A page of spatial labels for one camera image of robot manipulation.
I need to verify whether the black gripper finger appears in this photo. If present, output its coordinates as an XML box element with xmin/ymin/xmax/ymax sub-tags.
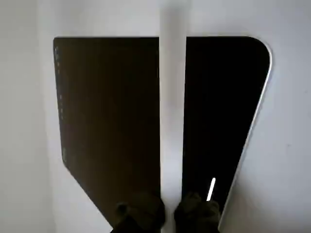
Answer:
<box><xmin>116</xmin><ymin>191</ymin><xmax>166</xmax><ymax>233</ymax></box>
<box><xmin>173</xmin><ymin>191</ymin><xmax>221</xmax><ymax>233</ymax></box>

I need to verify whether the white stylus pencil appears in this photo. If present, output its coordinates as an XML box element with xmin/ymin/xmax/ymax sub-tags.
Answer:
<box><xmin>158</xmin><ymin>7</ymin><xmax>187</xmax><ymax>233</ymax></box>

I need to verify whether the black screen tablet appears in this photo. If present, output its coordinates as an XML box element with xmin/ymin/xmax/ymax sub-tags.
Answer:
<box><xmin>52</xmin><ymin>36</ymin><xmax>272</xmax><ymax>233</ymax></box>

